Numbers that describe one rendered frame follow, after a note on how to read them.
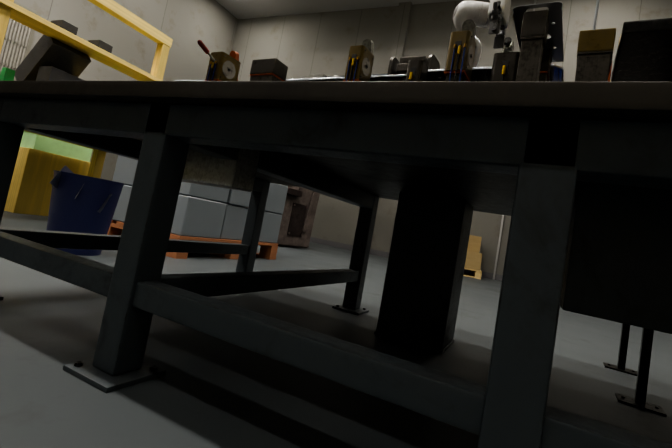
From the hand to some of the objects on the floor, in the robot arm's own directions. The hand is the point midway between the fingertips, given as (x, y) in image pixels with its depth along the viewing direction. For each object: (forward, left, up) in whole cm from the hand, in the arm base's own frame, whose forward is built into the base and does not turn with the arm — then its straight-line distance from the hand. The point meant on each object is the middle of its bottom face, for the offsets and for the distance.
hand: (496, 38), depth 128 cm
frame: (-11, -22, -113) cm, 116 cm away
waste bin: (-2, -234, -120) cm, 263 cm away
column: (-62, -28, -114) cm, 132 cm away
